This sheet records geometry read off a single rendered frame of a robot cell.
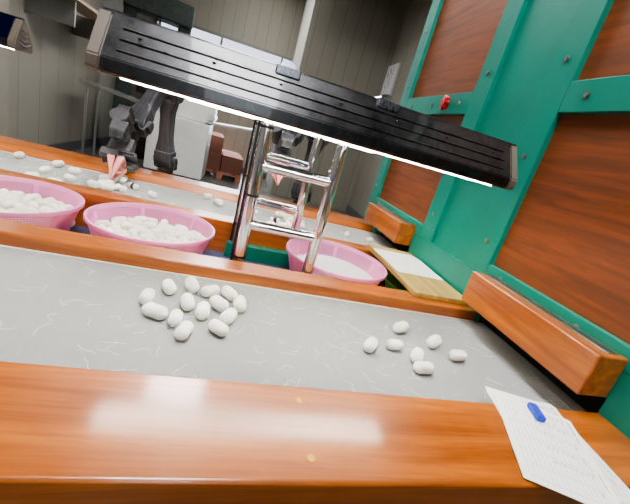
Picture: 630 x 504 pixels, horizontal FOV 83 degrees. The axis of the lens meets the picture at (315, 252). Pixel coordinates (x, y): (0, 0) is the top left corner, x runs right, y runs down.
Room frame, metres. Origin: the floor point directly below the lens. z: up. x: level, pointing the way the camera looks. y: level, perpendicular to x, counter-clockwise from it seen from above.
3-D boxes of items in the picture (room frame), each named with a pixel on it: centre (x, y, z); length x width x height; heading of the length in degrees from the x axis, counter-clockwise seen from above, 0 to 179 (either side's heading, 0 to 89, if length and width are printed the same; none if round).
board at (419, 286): (0.93, -0.27, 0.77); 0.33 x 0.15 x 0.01; 16
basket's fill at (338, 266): (0.87, -0.06, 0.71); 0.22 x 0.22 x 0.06
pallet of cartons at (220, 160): (6.20, 2.03, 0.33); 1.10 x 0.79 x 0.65; 16
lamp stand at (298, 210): (1.01, 0.17, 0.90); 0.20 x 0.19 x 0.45; 106
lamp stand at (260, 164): (0.63, 0.05, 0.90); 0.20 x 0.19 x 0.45; 106
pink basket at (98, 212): (0.74, 0.36, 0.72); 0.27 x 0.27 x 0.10
